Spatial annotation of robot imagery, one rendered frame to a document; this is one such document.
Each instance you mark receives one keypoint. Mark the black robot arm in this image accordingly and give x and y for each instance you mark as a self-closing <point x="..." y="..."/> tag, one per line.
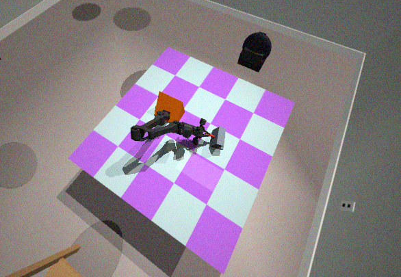
<point x="181" y="128"/>

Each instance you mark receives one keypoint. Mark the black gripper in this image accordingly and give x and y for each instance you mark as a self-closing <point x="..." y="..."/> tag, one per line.
<point x="202" y="123"/>

